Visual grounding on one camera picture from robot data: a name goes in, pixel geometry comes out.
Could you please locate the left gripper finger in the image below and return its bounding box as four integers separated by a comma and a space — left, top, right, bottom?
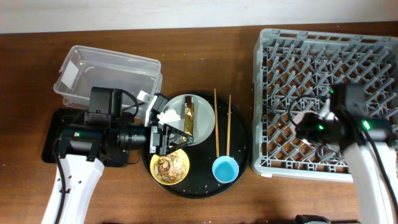
163, 124, 193, 140
161, 139, 193, 156

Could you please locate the food scraps and rice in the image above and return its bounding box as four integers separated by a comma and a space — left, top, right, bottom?
153, 152, 188, 184

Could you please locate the yellow bowl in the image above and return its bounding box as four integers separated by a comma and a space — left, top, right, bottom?
149, 149, 190, 185

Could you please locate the gold snack wrapper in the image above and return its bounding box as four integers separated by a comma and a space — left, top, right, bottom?
184, 96, 195, 136

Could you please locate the blue plastic cup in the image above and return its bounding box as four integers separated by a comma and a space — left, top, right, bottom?
212, 156, 239, 184

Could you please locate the pink plastic cup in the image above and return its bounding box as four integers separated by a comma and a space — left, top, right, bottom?
290, 110, 315, 133

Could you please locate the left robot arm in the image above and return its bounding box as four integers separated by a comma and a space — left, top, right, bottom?
42, 87, 193, 223

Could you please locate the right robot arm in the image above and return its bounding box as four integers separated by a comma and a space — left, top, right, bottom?
289, 83, 397, 223

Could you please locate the grey dishwasher rack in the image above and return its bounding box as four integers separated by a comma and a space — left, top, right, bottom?
252, 29, 397, 182

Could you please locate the crumpled white tissue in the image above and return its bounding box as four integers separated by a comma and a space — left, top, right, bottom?
157, 109, 181, 124

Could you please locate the grey plate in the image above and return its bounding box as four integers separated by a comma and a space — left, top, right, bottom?
163, 94, 215, 146

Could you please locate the left wooden chopstick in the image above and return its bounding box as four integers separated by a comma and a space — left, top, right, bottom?
214, 88, 220, 158

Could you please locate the wooden chopstick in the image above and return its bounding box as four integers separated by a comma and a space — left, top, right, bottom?
226, 95, 231, 157
214, 88, 220, 158

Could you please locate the clear plastic bin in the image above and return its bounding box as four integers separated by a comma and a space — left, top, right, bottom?
53, 45, 162, 110

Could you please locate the right wooden chopstick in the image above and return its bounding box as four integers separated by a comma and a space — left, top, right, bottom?
226, 95, 231, 157

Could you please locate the round black tray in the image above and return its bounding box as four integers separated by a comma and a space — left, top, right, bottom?
156, 93, 252, 199

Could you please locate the black rectangular tray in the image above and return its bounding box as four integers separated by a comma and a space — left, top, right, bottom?
41, 108, 131, 168

